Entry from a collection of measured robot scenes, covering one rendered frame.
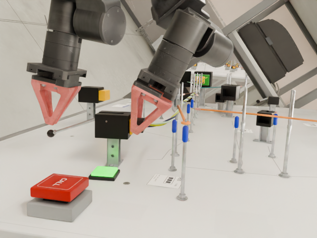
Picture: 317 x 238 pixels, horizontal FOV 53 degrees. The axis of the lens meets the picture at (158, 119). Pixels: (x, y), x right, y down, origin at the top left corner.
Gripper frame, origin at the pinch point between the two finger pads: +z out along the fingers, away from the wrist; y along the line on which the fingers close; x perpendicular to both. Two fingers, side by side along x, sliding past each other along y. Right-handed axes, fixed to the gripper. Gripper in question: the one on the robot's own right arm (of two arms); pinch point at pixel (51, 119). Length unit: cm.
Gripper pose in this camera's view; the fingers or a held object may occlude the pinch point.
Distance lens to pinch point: 57.8
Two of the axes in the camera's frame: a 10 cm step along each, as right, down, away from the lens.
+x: -9.7, -2.2, 0.5
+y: 0.9, -1.7, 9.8
